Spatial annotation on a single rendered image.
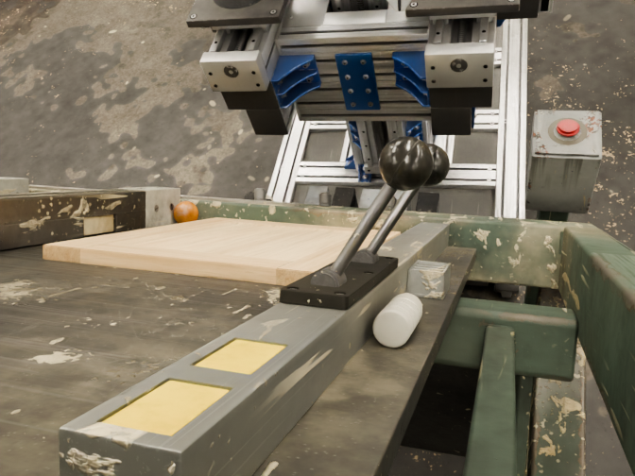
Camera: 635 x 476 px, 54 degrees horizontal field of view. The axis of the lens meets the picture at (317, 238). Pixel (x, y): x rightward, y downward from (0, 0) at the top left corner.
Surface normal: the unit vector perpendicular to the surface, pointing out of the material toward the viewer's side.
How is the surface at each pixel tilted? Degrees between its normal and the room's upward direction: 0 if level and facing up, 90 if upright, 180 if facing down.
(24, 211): 90
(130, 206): 90
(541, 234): 40
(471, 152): 0
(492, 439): 50
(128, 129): 0
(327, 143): 0
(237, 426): 90
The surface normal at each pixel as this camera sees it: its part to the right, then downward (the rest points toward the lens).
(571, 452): -0.20, -0.56
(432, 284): -0.29, 0.07
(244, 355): 0.05, -0.99
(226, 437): 0.95, 0.08
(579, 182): -0.22, 0.83
